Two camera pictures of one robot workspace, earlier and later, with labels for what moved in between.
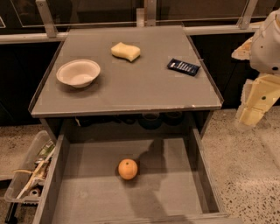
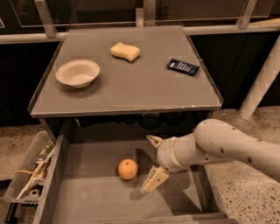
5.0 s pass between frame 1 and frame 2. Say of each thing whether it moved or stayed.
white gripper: moved
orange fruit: stayed
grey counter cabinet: stayed
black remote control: stayed
